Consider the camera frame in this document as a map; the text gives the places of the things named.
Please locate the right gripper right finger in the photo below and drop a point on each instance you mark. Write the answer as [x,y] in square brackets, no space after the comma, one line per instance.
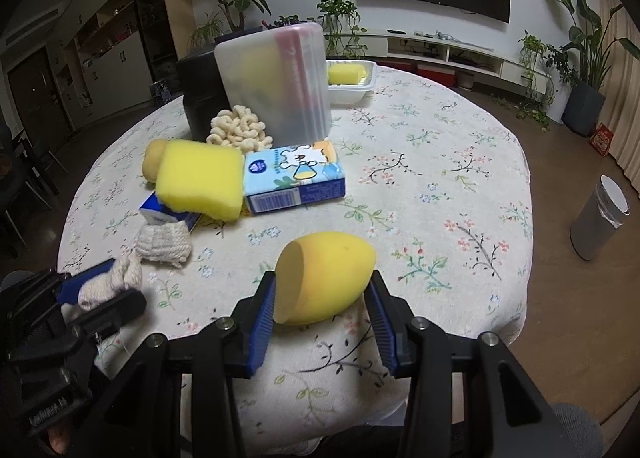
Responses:
[468,397]

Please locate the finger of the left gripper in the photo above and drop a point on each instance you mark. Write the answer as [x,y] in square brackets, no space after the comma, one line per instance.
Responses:
[68,291]
[109,317]

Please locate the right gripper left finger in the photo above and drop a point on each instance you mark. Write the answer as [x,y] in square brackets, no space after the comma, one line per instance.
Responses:
[176,395]

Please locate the beige knitted cloth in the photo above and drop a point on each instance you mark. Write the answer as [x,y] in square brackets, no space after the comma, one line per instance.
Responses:
[168,243]
[125,274]

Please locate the blue white tissue pack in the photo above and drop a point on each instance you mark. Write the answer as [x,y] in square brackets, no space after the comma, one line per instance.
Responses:
[155,213]

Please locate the yellow rectangular sponge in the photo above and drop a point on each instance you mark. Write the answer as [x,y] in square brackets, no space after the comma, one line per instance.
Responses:
[201,178]
[346,73]

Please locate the yellow egg-shaped sponge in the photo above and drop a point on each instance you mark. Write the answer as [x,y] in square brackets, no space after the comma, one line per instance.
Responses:
[319,275]

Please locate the blue cartoon tissue pack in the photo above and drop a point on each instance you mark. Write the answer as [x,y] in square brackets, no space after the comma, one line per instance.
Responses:
[281,178]

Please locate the wooden shelving cabinet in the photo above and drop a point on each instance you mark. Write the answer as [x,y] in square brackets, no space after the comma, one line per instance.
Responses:
[98,61]

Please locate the grey trash can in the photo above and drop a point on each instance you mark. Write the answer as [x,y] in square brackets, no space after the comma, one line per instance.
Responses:
[603,214]

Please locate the floral tablecloth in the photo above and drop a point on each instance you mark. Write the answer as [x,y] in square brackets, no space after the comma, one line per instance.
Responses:
[438,187]

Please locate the translucent plastic container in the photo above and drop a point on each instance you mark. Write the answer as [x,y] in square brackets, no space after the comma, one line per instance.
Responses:
[281,75]

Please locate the red bag on floor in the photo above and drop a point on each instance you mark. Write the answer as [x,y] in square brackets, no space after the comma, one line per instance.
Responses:
[601,139]

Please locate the large leafy plant right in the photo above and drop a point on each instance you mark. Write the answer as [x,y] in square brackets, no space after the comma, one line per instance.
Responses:
[585,61]

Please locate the white plastic tray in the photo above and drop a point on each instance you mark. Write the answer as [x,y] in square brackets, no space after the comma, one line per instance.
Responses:
[348,95]

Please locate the red storage box left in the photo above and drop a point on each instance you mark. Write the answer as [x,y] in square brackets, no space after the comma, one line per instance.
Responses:
[439,74]

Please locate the plant in white ribbed pot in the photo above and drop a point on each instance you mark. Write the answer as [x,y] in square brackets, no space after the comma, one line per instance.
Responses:
[290,19]

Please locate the small potted vine plant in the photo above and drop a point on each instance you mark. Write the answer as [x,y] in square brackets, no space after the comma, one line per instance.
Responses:
[548,76]

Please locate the white tv console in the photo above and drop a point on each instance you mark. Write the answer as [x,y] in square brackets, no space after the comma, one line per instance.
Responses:
[403,51]

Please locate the beige curtain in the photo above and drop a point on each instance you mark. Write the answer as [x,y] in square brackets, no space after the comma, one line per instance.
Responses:
[620,112]

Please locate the trailing green plant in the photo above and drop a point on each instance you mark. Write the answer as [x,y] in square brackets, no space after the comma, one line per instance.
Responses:
[342,30]

